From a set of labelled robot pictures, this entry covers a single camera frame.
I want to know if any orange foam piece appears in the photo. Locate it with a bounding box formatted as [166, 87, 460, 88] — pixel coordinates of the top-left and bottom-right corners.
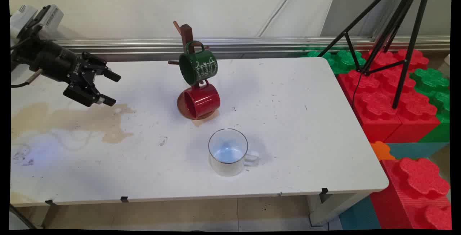
[370, 141, 396, 161]

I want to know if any aluminium wall rail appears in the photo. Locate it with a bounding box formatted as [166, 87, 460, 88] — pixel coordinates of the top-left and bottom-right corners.
[54, 35, 451, 62]

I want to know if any green foam building block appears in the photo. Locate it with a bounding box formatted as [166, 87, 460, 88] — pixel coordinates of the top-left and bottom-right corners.
[411, 68, 451, 143]
[301, 50, 366, 74]

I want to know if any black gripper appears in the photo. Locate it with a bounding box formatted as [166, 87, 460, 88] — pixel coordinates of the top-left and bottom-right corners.
[12, 35, 122, 107]

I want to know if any wooden mug tree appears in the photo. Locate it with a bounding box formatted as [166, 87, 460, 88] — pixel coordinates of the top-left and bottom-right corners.
[167, 21, 221, 121]

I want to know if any green enamel mug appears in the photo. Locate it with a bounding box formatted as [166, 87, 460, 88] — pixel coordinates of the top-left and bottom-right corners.
[179, 41, 218, 86]

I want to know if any teal foam mat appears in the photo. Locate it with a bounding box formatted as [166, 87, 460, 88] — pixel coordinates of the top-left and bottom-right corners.
[339, 195, 382, 230]
[387, 142, 450, 160]

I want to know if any white table leg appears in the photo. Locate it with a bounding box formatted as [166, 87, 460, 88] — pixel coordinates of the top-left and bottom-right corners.
[307, 192, 370, 227]

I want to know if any white vented camera module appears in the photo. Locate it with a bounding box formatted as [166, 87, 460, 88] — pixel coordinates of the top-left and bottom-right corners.
[10, 5, 39, 40]

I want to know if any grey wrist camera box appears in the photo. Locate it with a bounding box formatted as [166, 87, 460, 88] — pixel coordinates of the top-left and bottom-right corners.
[35, 5, 65, 31]

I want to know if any red foam building block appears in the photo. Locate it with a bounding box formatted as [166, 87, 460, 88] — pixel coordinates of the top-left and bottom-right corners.
[369, 157, 452, 230]
[364, 48, 442, 144]
[337, 57, 403, 144]

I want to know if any red enamel mug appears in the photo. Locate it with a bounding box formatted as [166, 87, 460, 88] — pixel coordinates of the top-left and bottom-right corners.
[184, 80, 221, 119]

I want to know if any black camera tripod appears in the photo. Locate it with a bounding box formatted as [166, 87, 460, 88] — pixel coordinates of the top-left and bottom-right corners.
[317, 0, 433, 109]

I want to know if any black cable with metal plug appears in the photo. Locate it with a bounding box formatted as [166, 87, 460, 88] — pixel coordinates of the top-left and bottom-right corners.
[10, 69, 43, 89]

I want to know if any white enamel mug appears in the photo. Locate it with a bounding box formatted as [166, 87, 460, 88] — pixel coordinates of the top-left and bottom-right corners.
[208, 128, 260, 177]

